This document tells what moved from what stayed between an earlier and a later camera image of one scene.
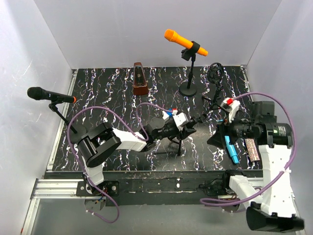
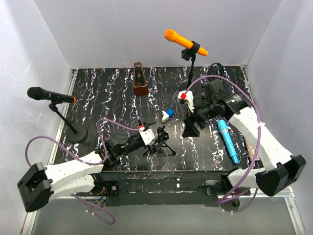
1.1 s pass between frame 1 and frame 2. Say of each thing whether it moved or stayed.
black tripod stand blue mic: moved
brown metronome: stayed
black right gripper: moved
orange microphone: stayed
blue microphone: stayed
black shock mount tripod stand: stayed
